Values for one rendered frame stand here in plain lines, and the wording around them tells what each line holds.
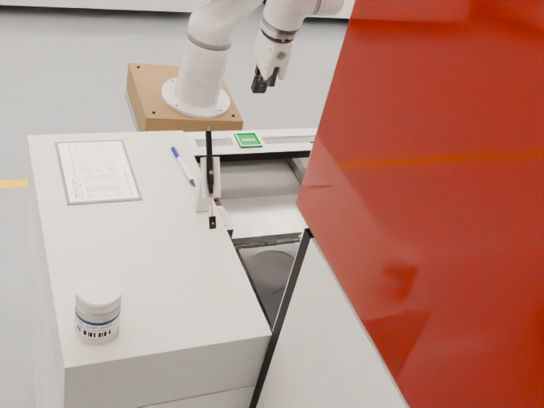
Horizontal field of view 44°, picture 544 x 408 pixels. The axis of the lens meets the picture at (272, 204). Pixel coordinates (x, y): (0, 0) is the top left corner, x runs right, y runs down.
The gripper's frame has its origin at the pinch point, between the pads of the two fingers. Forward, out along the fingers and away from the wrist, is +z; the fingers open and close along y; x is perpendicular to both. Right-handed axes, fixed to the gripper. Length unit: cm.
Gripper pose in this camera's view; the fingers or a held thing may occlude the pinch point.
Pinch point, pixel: (259, 84)
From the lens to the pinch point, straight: 156.9
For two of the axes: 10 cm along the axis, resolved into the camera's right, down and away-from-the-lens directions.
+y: -2.9, -7.9, 5.4
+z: -2.7, 6.1, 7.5
